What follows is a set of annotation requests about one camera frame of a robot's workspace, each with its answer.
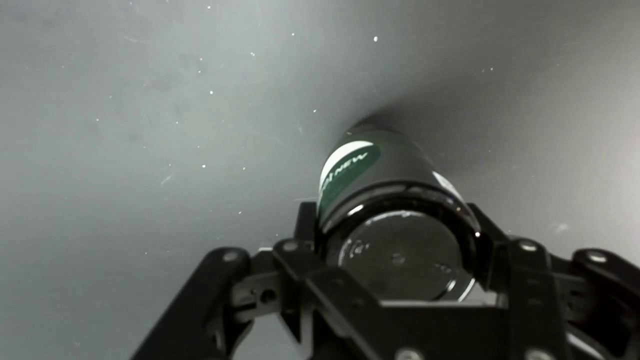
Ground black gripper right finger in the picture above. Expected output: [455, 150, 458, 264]
[474, 202, 640, 360]

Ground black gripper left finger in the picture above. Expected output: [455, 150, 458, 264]
[131, 199, 385, 360]

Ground dark green-labelled bottle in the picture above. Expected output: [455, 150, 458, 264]
[315, 118, 485, 303]

